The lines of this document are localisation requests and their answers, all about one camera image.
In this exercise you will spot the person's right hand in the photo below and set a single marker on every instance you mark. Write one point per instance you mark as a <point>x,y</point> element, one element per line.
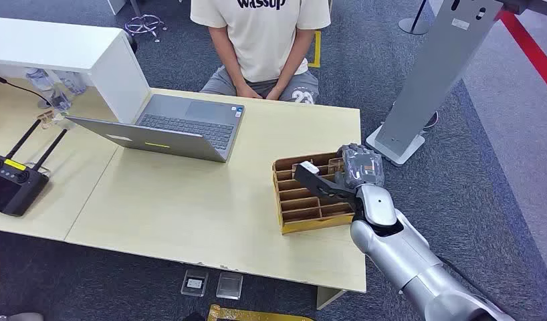
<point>247,91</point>

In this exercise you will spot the person's left hand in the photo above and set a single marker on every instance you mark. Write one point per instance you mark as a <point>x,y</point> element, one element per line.
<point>274,93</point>

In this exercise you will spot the person's right forearm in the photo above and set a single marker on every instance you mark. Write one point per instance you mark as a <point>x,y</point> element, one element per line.
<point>227,57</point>

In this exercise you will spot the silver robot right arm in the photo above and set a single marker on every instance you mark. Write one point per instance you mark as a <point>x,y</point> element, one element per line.
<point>402,252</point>

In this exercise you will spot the person's left forearm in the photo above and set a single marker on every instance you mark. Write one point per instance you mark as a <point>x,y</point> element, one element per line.
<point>295,57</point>

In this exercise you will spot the person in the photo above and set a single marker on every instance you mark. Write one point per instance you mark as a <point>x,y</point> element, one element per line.
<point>260,40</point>

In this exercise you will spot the wooden card organiser box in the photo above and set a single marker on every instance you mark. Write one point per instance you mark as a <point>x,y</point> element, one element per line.
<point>300,206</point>

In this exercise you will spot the yellow floor tape strip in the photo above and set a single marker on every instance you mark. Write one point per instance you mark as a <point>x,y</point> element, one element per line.
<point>317,48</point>

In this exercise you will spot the grey open laptop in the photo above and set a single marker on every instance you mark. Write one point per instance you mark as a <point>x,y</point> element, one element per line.
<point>185,126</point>

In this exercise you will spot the office chair wheel base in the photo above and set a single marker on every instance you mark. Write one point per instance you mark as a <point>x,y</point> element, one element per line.
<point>144,24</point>

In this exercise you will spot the white desk shelf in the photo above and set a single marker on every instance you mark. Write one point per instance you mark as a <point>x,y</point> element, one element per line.
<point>109,66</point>

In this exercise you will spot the grey stanchion base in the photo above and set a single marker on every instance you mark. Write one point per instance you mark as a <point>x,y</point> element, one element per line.
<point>413,25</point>

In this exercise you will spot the grey kiosk stand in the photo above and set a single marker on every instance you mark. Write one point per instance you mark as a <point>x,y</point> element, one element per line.
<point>437,66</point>

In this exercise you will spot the clear plastic water bottle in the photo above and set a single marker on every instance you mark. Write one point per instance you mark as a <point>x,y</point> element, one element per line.
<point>45,86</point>
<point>74,83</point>

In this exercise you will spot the floor socket plate with outlet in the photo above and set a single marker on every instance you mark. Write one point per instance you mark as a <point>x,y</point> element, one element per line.
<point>194,282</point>

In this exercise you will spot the small wooden clip holder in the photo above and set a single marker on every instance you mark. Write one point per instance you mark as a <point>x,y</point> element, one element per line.
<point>46,118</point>

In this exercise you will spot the pale wooden table leg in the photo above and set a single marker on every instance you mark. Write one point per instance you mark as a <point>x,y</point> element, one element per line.
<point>329,297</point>

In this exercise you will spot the yellow crumpled floor tape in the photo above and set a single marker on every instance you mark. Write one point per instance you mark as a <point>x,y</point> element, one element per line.
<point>247,315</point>

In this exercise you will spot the black remote controller with antennas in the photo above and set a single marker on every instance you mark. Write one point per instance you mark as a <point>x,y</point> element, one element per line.
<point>12,188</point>

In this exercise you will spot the red barrier belt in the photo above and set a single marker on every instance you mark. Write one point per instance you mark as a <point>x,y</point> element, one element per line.
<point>532,51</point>

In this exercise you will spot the black bracket wrist camera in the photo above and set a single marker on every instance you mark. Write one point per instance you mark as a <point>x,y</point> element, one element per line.
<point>320,184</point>

